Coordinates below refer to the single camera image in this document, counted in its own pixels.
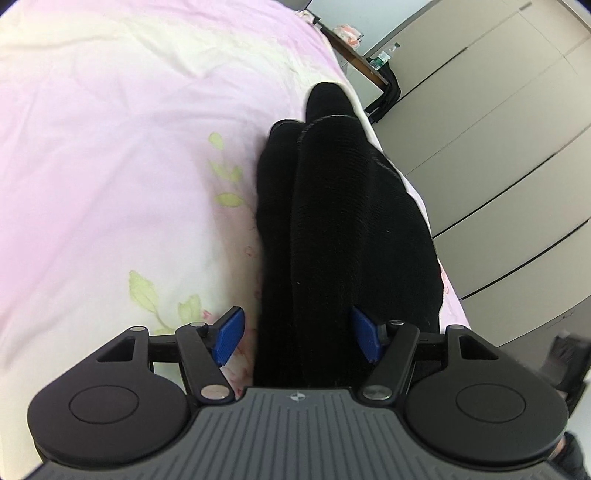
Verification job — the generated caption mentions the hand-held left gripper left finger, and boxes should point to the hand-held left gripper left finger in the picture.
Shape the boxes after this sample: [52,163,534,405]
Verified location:
[97,306,246,404]

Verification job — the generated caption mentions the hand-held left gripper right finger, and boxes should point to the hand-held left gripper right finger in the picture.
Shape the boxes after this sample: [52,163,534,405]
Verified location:
[350,307,501,404]

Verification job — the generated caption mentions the black pants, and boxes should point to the black pants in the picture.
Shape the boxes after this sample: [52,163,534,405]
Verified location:
[253,82,441,388]

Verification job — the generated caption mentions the dark grey object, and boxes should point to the dark grey object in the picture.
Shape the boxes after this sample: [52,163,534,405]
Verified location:
[545,335,591,404]

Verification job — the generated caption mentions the pink floral bed sheet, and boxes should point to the pink floral bed sheet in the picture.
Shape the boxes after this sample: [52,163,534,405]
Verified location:
[0,0,469,467]

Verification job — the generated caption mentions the black bag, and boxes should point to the black bag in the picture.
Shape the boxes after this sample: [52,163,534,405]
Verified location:
[365,65,402,123]

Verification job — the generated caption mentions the beige wardrobe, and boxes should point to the beige wardrobe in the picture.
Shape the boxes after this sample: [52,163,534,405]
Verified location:
[365,0,591,347]

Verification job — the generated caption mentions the wooden table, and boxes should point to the wooden table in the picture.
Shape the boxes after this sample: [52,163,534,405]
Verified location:
[307,9,393,93]

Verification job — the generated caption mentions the pink packet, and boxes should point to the pink packet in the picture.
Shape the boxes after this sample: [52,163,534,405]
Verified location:
[335,23,364,47]

